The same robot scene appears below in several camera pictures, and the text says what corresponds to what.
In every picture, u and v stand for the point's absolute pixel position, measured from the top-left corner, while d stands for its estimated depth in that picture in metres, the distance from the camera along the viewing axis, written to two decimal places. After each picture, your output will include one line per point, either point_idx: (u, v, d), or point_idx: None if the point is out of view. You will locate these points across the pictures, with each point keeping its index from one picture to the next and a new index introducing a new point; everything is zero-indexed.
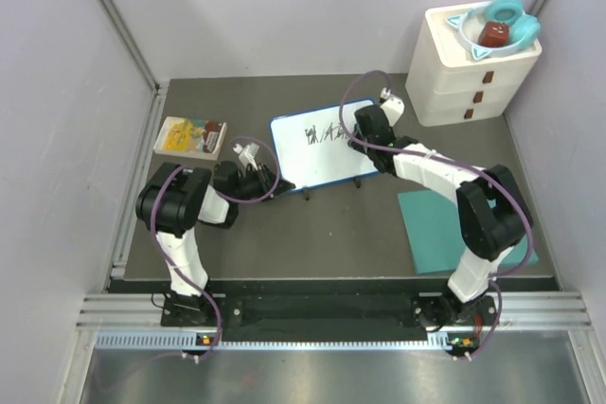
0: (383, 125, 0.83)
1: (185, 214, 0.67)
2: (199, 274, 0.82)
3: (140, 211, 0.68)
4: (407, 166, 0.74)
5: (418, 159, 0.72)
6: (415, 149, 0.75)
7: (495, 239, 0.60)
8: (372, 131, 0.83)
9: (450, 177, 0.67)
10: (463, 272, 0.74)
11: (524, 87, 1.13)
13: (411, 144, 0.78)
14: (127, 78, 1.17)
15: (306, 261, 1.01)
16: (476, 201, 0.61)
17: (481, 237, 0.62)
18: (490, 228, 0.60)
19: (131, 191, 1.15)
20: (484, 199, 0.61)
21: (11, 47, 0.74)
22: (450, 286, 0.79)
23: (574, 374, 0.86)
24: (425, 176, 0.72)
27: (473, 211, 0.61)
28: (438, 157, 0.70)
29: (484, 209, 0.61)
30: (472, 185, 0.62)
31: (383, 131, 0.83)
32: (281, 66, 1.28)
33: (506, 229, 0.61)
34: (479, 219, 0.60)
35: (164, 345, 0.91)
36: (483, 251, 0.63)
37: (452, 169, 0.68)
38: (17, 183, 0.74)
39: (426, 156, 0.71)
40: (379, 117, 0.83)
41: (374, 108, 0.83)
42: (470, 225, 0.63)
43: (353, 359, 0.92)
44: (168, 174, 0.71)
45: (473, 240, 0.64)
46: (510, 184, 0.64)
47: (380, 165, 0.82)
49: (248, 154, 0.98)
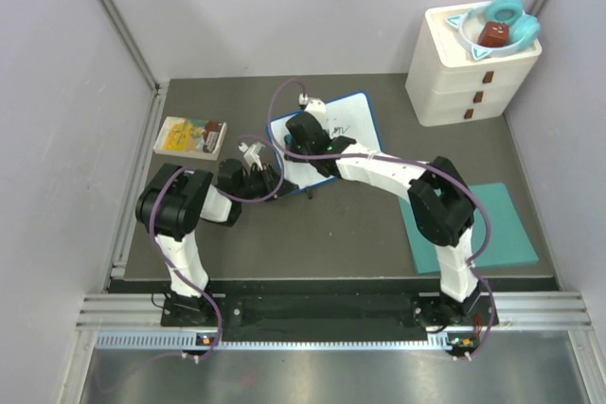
0: (315, 131, 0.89)
1: (185, 217, 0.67)
2: (199, 276, 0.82)
3: (140, 213, 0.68)
4: (352, 169, 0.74)
5: (361, 161, 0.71)
6: (354, 149, 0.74)
7: (452, 227, 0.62)
8: (309, 139, 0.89)
9: (397, 177, 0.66)
10: (446, 271, 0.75)
11: (524, 87, 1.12)
13: (349, 144, 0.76)
14: (126, 78, 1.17)
15: (306, 261, 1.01)
16: (427, 197, 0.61)
17: (437, 229, 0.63)
18: (444, 219, 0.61)
19: (131, 191, 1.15)
20: (433, 193, 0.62)
21: (11, 47, 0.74)
22: (443, 289, 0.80)
23: (574, 374, 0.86)
24: (370, 177, 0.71)
27: (426, 207, 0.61)
28: (381, 157, 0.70)
29: (435, 202, 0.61)
30: (419, 184, 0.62)
31: (317, 134, 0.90)
32: (281, 65, 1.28)
33: (457, 215, 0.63)
34: (433, 214, 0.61)
35: (164, 345, 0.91)
36: (440, 239, 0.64)
37: (398, 167, 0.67)
38: (17, 182, 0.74)
39: (369, 157, 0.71)
40: (311, 125, 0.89)
41: (304, 117, 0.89)
42: (422, 219, 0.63)
43: (353, 359, 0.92)
44: (169, 175, 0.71)
45: (430, 233, 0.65)
46: (452, 172, 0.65)
47: (324, 169, 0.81)
49: (253, 153, 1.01)
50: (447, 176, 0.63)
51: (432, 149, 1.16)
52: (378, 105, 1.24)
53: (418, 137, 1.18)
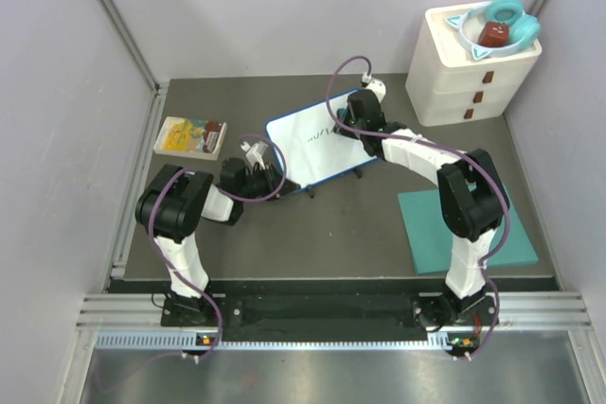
0: (373, 111, 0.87)
1: (184, 220, 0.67)
2: (198, 276, 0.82)
3: (140, 215, 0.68)
4: (395, 150, 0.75)
5: (403, 143, 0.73)
6: (401, 133, 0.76)
7: (473, 220, 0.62)
8: (364, 116, 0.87)
9: (432, 160, 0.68)
10: (456, 266, 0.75)
11: (524, 87, 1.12)
13: (400, 129, 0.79)
14: (127, 78, 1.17)
15: (306, 261, 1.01)
16: (455, 183, 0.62)
17: (460, 218, 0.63)
18: (468, 209, 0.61)
19: (131, 191, 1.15)
20: (462, 181, 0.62)
21: (11, 47, 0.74)
22: (447, 284, 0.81)
23: (574, 374, 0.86)
24: (410, 159, 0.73)
27: (452, 191, 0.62)
28: (422, 142, 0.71)
29: (462, 191, 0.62)
30: (453, 167, 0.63)
31: (375, 114, 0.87)
32: (281, 65, 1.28)
33: (485, 209, 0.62)
34: (457, 201, 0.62)
35: (164, 345, 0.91)
36: (460, 230, 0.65)
37: (435, 153, 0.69)
38: (17, 182, 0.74)
39: (413, 140, 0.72)
40: (371, 103, 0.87)
41: (366, 95, 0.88)
42: (449, 204, 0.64)
43: (353, 359, 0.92)
44: (168, 178, 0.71)
45: (453, 220, 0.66)
46: (490, 167, 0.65)
47: (369, 148, 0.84)
49: (256, 152, 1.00)
50: (482, 167, 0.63)
51: None
52: None
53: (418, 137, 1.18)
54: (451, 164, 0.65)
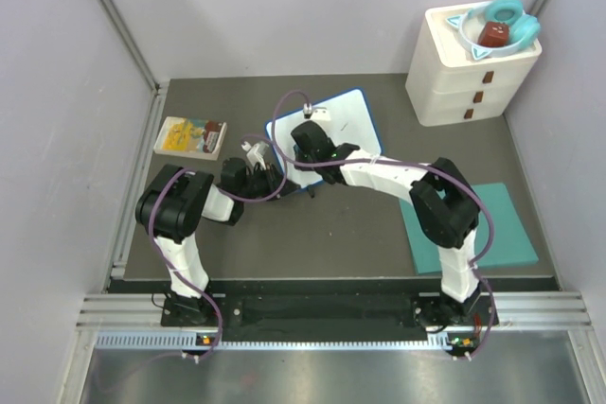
0: (320, 138, 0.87)
1: (184, 220, 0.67)
2: (199, 277, 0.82)
3: (140, 215, 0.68)
4: (356, 175, 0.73)
5: (364, 166, 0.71)
6: (359, 156, 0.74)
7: (456, 228, 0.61)
8: (312, 147, 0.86)
9: (399, 180, 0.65)
10: (447, 272, 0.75)
11: (524, 87, 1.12)
13: (353, 150, 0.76)
14: (126, 78, 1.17)
15: (306, 261, 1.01)
16: (429, 197, 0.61)
17: (442, 231, 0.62)
18: (448, 219, 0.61)
19: (131, 192, 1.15)
20: (435, 193, 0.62)
21: (12, 47, 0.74)
22: (443, 290, 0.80)
23: (574, 374, 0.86)
24: (374, 181, 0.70)
27: (428, 207, 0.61)
28: (383, 161, 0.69)
29: (436, 203, 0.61)
30: (421, 184, 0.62)
31: (323, 142, 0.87)
32: (281, 66, 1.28)
33: (462, 215, 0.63)
34: (436, 215, 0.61)
35: (164, 345, 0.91)
36: (445, 241, 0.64)
37: (400, 170, 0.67)
38: (18, 182, 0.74)
39: (372, 162, 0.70)
40: (315, 132, 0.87)
41: (309, 126, 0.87)
42: (426, 220, 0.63)
43: (353, 359, 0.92)
44: (169, 177, 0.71)
45: (434, 235, 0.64)
46: (454, 173, 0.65)
47: (329, 177, 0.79)
49: (256, 152, 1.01)
50: (450, 177, 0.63)
51: (432, 149, 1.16)
52: (379, 104, 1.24)
53: (418, 137, 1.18)
54: (418, 180, 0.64)
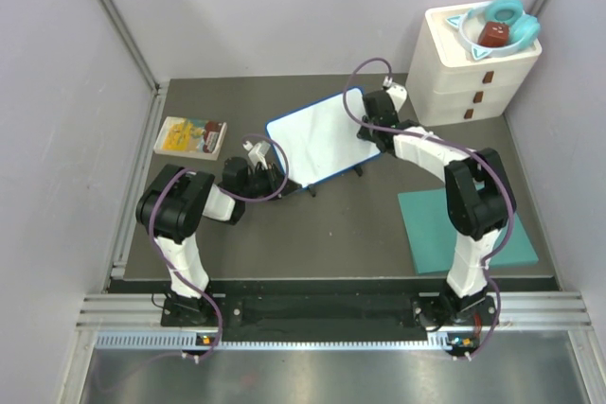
0: (386, 108, 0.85)
1: (185, 220, 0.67)
2: (199, 276, 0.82)
3: (140, 216, 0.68)
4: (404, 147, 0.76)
5: (415, 140, 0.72)
6: (413, 129, 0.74)
7: (478, 219, 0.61)
8: (377, 114, 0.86)
9: (441, 157, 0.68)
10: (457, 264, 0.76)
11: (524, 87, 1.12)
13: (411, 127, 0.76)
14: (126, 78, 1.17)
15: (307, 261, 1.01)
16: (462, 178, 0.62)
17: (464, 215, 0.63)
18: (473, 205, 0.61)
19: (131, 192, 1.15)
20: (470, 177, 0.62)
21: (11, 48, 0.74)
22: (447, 282, 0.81)
23: (574, 374, 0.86)
24: (420, 156, 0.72)
27: (458, 186, 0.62)
28: (434, 139, 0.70)
29: (468, 187, 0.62)
30: (460, 164, 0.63)
31: (387, 114, 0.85)
32: (281, 65, 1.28)
33: (490, 209, 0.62)
34: (463, 197, 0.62)
35: (164, 345, 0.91)
36: (465, 228, 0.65)
37: (444, 149, 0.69)
38: (18, 182, 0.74)
39: (423, 137, 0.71)
40: (384, 100, 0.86)
41: (380, 93, 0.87)
42: (454, 201, 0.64)
43: (353, 359, 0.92)
44: (169, 179, 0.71)
45: (457, 218, 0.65)
46: (498, 167, 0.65)
47: (381, 144, 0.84)
49: (258, 152, 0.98)
50: (490, 166, 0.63)
51: None
52: None
53: None
54: (459, 160, 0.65)
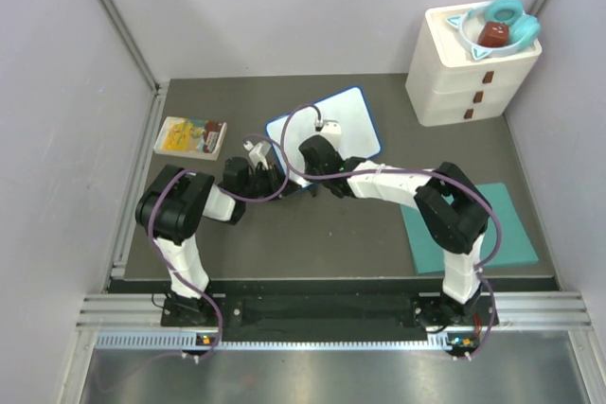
0: (328, 152, 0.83)
1: (184, 222, 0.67)
2: (199, 277, 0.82)
3: (140, 216, 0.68)
4: (363, 185, 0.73)
5: (370, 176, 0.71)
6: (365, 166, 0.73)
7: (465, 234, 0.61)
8: (320, 162, 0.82)
9: (404, 185, 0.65)
10: (452, 273, 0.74)
11: (524, 87, 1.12)
13: (360, 163, 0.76)
14: (126, 78, 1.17)
15: (306, 261, 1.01)
16: (435, 202, 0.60)
17: (451, 237, 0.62)
18: (456, 224, 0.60)
19: (131, 192, 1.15)
20: (440, 198, 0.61)
21: (12, 48, 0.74)
22: (444, 290, 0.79)
23: (574, 374, 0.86)
24: (382, 191, 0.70)
27: (435, 212, 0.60)
28: (388, 169, 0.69)
29: (444, 208, 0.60)
30: (426, 188, 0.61)
31: (330, 155, 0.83)
32: (281, 65, 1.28)
33: (472, 219, 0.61)
34: (443, 220, 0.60)
35: (164, 345, 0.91)
36: (454, 247, 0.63)
37: (403, 178, 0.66)
38: (18, 182, 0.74)
39: (378, 170, 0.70)
40: (322, 146, 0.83)
41: (316, 139, 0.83)
42: (434, 225, 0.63)
43: (353, 359, 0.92)
44: (168, 180, 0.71)
45: (444, 240, 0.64)
46: (461, 177, 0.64)
47: (337, 190, 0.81)
49: (258, 152, 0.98)
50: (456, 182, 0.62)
51: (431, 149, 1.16)
52: (378, 105, 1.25)
53: (418, 137, 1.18)
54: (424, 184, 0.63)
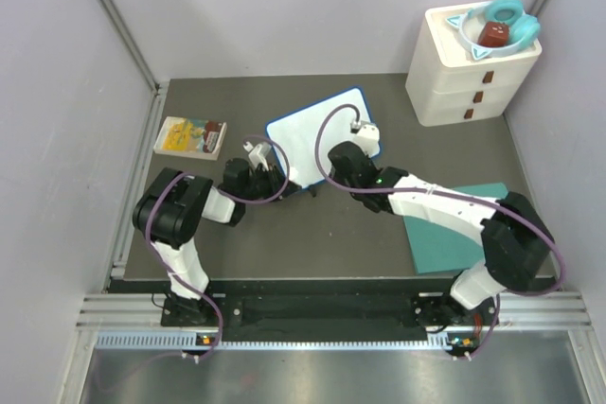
0: (363, 161, 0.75)
1: (181, 227, 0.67)
2: (198, 277, 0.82)
3: (137, 219, 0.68)
4: (406, 205, 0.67)
5: (418, 197, 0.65)
6: (408, 183, 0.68)
7: (533, 273, 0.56)
8: (355, 171, 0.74)
9: (464, 216, 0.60)
10: (472, 286, 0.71)
11: (524, 87, 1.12)
13: (401, 177, 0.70)
14: (126, 78, 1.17)
15: (306, 262, 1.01)
16: (504, 239, 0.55)
17: (516, 275, 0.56)
18: (525, 263, 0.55)
19: (131, 192, 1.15)
20: (509, 235, 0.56)
21: (11, 48, 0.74)
22: (453, 294, 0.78)
23: (574, 374, 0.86)
24: (430, 214, 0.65)
27: (504, 251, 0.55)
28: (442, 191, 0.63)
29: (512, 246, 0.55)
30: (494, 223, 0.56)
31: (365, 165, 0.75)
32: (281, 65, 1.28)
33: (541, 258, 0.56)
34: (512, 259, 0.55)
35: (164, 345, 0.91)
36: (517, 286, 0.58)
37: (463, 204, 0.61)
38: (18, 182, 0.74)
39: (429, 191, 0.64)
40: (358, 154, 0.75)
41: (349, 147, 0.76)
42: (498, 263, 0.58)
43: (353, 359, 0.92)
44: (166, 184, 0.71)
45: (506, 278, 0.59)
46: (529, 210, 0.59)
47: (373, 204, 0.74)
49: (258, 153, 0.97)
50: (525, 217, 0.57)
51: (431, 149, 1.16)
52: (378, 105, 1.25)
53: (418, 137, 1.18)
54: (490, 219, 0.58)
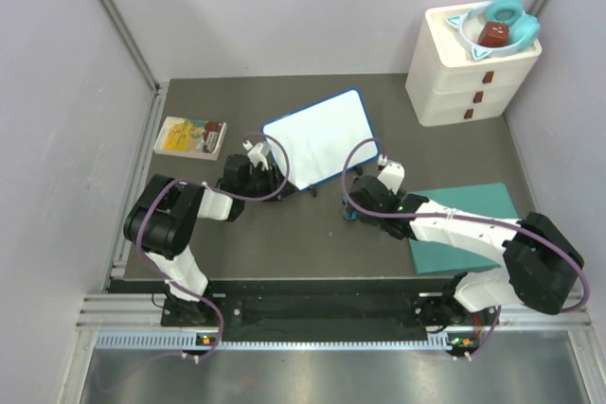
0: (381, 190, 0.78)
1: (173, 238, 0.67)
2: (196, 281, 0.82)
3: (129, 230, 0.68)
4: (428, 230, 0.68)
5: (440, 222, 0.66)
6: (431, 210, 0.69)
7: (560, 294, 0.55)
8: (375, 202, 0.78)
9: (485, 237, 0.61)
10: (479, 290, 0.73)
11: (524, 87, 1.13)
13: (422, 202, 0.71)
14: (126, 78, 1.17)
15: (306, 262, 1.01)
16: (527, 261, 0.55)
17: (543, 296, 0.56)
18: (550, 284, 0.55)
19: (131, 192, 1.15)
20: (533, 256, 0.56)
21: (11, 47, 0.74)
22: (457, 297, 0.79)
23: (574, 374, 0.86)
24: (453, 237, 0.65)
27: (528, 272, 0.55)
28: (461, 215, 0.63)
29: (538, 268, 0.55)
30: (517, 245, 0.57)
31: (384, 194, 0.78)
32: (281, 65, 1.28)
33: (566, 278, 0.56)
34: (538, 281, 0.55)
35: (164, 345, 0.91)
36: (545, 307, 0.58)
37: (484, 227, 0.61)
38: (17, 182, 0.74)
39: (450, 217, 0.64)
40: (376, 184, 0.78)
41: (369, 179, 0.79)
42: (524, 285, 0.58)
43: (353, 359, 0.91)
44: (156, 194, 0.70)
45: (533, 299, 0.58)
46: (549, 230, 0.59)
47: (396, 232, 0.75)
49: (258, 152, 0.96)
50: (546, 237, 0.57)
51: (430, 149, 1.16)
52: (378, 105, 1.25)
53: (418, 137, 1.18)
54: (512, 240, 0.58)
